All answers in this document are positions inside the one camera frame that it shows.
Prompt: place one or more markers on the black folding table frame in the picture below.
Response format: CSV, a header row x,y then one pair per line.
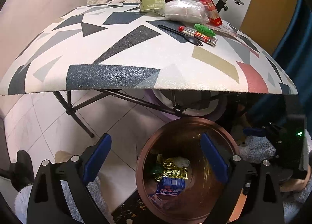
x,y
96,113

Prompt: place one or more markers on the flat clear red package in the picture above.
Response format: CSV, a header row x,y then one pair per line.
x,y
222,29

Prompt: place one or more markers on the gold foil wrapper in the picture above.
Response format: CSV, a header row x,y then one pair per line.
x,y
174,168

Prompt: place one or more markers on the blue red snack box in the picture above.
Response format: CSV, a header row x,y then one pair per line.
x,y
170,186

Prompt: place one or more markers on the light blue fluffy sleeve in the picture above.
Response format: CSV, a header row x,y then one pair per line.
x,y
256,149

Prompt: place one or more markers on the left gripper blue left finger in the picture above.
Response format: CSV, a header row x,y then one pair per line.
x,y
93,158

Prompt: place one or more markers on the clear bag of white stuff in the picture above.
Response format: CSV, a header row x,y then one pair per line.
x,y
186,11

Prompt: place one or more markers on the black plastic fork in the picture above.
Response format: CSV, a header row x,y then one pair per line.
x,y
188,38

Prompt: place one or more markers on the brown round trash bin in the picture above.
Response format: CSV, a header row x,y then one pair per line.
x,y
181,139

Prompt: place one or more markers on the beige green tape roll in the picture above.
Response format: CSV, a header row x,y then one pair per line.
x,y
152,5

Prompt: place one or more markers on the red white carton box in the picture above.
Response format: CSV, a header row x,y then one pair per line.
x,y
212,13

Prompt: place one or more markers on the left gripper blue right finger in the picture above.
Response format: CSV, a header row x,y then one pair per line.
x,y
218,164

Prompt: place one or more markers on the blue curtain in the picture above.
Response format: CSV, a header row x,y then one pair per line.
x,y
293,54

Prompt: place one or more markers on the red capped clear tube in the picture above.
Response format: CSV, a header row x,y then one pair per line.
x,y
198,35

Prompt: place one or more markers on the geometric patterned tablecloth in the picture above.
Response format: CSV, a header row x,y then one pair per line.
x,y
118,47

